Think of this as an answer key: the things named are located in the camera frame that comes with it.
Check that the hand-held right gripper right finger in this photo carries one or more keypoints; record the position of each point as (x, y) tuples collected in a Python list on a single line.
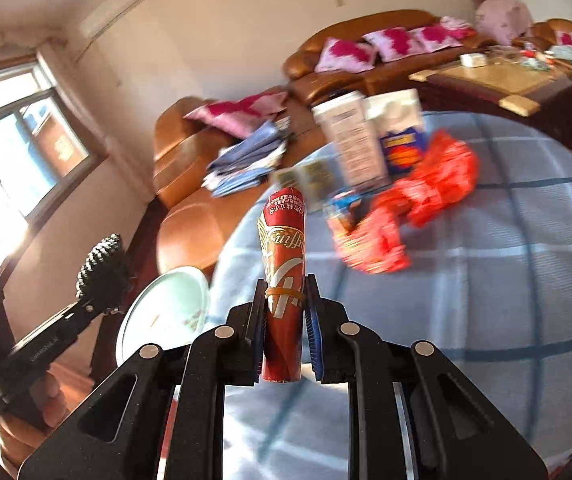
[(315, 345)]

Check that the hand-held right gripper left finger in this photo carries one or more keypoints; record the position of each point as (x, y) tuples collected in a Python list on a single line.
[(256, 340)]

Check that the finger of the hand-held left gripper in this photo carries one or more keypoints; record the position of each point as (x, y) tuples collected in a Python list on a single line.
[(98, 270)]

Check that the light green cartoon bin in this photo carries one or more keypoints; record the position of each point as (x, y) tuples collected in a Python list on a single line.
[(165, 305)]

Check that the red snack wrapper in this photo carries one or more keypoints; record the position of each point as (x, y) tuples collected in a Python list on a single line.
[(283, 260)]

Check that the person's left hand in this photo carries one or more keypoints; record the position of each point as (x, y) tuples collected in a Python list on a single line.
[(48, 405)]

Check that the brown leather chaise sofa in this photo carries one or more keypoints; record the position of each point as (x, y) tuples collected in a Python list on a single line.
[(190, 230)]

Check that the window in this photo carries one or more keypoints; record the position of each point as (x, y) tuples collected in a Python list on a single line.
[(30, 150)]

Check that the blue orange snack packet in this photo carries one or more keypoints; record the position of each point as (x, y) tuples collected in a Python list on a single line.
[(343, 210)]

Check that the blue plaid tablecloth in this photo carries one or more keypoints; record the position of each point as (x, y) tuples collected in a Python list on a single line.
[(466, 285)]

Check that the yellowish dotted flat sheet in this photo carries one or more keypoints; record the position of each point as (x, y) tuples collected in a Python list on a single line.
[(311, 175)]

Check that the folded blue plaid cloth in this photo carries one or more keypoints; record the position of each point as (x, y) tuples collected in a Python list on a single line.
[(251, 160)]

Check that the tall blue white carton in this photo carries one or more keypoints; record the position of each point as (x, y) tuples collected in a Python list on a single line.
[(356, 145)]

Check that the red plastic bag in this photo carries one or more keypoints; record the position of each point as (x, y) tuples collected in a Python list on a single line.
[(441, 180)]

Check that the white yellow snack bag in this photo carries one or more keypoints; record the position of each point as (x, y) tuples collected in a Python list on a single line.
[(401, 145)]

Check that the beige curtain valance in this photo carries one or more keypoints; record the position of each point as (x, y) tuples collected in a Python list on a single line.
[(10, 42)]

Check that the white air conditioner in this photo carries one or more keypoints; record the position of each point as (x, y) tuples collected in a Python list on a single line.
[(115, 10)]

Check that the brown leather long sofa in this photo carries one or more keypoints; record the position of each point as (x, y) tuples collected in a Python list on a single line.
[(316, 80)]

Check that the cluttered coffee table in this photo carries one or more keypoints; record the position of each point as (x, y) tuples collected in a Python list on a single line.
[(491, 77)]

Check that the small white box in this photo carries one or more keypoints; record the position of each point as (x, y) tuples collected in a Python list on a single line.
[(473, 59)]

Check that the pink patterned cloth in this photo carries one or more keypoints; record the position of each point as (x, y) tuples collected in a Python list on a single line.
[(458, 27)]

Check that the pink draped cloth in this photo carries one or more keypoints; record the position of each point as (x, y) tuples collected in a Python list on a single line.
[(503, 20)]

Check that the brown leather armchair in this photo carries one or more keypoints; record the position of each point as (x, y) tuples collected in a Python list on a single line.
[(546, 27)]

